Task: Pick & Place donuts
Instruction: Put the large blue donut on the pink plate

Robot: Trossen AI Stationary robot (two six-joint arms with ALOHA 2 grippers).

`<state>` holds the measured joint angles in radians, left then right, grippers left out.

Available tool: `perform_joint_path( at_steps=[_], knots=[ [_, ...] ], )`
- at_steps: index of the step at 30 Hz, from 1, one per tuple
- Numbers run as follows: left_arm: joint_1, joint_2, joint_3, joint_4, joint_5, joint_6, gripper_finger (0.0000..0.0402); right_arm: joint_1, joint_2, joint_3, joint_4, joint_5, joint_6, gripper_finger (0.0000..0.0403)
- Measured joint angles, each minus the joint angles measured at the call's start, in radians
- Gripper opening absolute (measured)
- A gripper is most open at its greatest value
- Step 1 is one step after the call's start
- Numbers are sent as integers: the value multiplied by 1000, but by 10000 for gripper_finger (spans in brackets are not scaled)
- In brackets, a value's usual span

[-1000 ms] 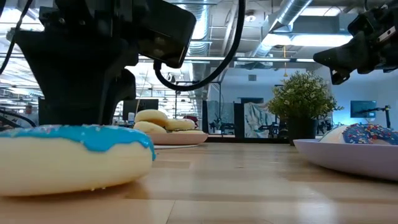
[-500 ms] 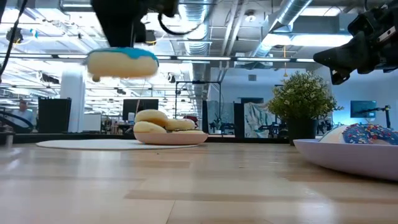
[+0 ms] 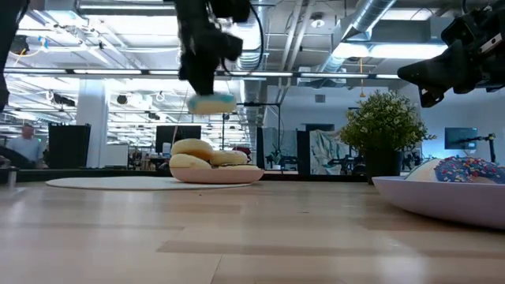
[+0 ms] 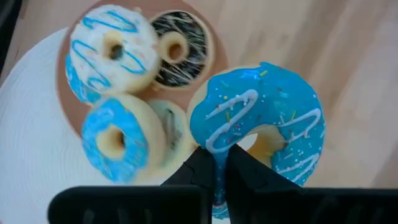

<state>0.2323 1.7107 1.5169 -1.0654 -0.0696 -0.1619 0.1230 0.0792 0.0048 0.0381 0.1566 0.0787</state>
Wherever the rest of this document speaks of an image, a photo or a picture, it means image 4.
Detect white donut blue stripes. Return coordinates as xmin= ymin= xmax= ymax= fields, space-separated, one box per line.
xmin=65 ymin=3 xmax=161 ymax=97

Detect pink plate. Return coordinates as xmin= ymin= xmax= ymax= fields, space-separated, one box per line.
xmin=56 ymin=0 xmax=229 ymax=138

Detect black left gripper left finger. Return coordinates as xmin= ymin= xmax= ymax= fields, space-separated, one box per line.
xmin=47 ymin=146 xmax=217 ymax=224

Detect chocolate glazed donut white drizzle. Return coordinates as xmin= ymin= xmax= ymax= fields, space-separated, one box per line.
xmin=150 ymin=10 xmax=215 ymax=91

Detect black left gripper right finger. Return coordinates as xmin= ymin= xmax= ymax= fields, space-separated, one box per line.
xmin=224 ymin=143 xmax=398 ymax=224

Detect blue donut white drizzle sprinkles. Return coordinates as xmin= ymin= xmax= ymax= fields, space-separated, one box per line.
xmin=186 ymin=61 xmax=326 ymax=220

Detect light blue donut grey drizzle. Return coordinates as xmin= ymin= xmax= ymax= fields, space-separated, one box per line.
xmin=133 ymin=98 xmax=198 ymax=186

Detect white woven round placemat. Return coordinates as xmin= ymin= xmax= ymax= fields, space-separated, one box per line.
xmin=0 ymin=27 xmax=231 ymax=224

